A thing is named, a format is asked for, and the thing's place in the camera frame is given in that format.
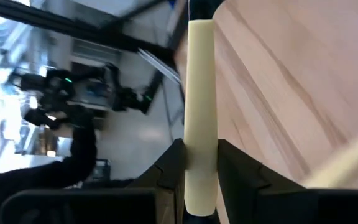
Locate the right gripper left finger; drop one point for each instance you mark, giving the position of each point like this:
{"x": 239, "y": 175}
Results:
{"x": 104, "y": 208}

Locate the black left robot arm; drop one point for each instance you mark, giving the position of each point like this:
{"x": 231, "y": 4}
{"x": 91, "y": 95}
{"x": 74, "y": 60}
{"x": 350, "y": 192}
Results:
{"x": 57, "y": 93}

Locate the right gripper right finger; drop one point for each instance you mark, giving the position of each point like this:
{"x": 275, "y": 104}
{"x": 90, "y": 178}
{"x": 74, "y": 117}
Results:
{"x": 275, "y": 205}

